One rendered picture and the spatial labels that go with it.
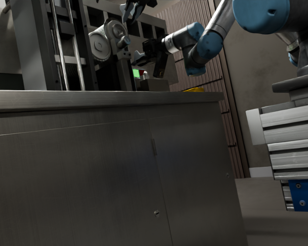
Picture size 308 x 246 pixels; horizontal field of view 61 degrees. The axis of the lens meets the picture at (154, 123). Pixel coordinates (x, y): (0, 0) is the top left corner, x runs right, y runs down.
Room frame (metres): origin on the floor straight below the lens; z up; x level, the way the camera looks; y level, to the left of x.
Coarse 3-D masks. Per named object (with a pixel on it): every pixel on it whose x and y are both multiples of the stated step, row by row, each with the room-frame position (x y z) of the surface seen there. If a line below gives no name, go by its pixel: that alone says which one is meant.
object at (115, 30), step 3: (114, 24) 1.15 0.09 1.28; (117, 24) 1.16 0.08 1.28; (114, 27) 1.15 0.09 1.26; (117, 27) 1.16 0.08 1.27; (120, 27) 1.18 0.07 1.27; (114, 30) 1.15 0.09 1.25; (117, 30) 1.16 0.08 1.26; (120, 30) 1.17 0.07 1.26; (123, 30) 1.19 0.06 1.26; (114, 33) 1.14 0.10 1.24; (117, 33) 1.16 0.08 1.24; (114, 36) 1.16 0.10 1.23; (117, 36) 1.15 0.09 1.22; (123, 36) 1.18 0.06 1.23
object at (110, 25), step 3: (111, 21) 1.15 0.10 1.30; (114, 21) 1.17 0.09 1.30; (117, 21) 1.18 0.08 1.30; (108, 24) 1.14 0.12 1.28; (111, 24) 1.15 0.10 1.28; (120, 24) 1.19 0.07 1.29; (108, 27) 1.13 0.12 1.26; (111, 27) 1.15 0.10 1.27; (123, 27) 1.20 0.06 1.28; (108, 30) 1.13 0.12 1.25; (111, 30) 1.15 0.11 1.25; (108, 33) 1.14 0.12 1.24; (111, 33) 1.14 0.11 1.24; (126, 33) 1.21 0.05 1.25; (111, 36) 1.14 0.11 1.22; (111, 39) 1.15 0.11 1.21; (111, 48) 1.20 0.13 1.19; (111, 51) 1.25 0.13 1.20
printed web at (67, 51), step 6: (96, 30) 1.20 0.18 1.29; (102, 30) 1.15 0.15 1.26; (54, 42) 1.20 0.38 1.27; (66, 42) 1.13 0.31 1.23; (54, 48) 0.94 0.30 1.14; (66, 48) 1.14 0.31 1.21; (72, 48) 1.11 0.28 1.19; (54, 54) 0.94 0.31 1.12; (66, 54) 1.14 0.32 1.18; (72, 54) 1.11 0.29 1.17; (96, 60) 1.08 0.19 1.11; (102, 60) 1.10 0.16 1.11; (60, 66) 1.19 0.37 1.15; (66, 66) 1.17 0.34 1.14; (72, 66) 1.16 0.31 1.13; (72, 72) 1.20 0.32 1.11; (60, 78) 0.94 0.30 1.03; (60, 84) 0.94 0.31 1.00
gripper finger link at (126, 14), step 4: (124, 4) 1.09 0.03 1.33; (132, 4) 1.07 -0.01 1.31; (120, 8) 1.10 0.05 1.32; (124, 8) 1.09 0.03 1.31; (128, 8) 1.07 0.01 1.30; (132, 8) 1.08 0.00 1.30; (124, 12) 1.08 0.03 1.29; (128, 12) 1.08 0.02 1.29; (124, 16) 1.09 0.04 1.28; (128, 16) 1.10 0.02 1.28; (124, 20) 1.11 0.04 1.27
